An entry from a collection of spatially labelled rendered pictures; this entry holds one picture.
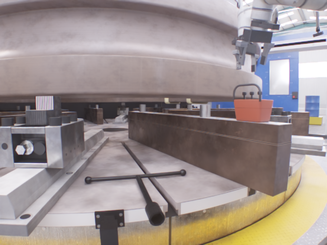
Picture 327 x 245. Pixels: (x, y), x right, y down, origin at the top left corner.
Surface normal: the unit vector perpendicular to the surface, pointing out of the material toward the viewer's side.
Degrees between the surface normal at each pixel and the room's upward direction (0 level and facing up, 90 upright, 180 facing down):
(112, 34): 90
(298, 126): 90
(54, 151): 90
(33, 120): 90
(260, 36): 114
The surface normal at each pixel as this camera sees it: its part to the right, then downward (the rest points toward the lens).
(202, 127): -0.87, 0.04
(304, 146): -0.62, 0.07
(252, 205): 0.50, 0.07
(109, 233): 0.23, 0.08
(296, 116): -0.28, 0.08
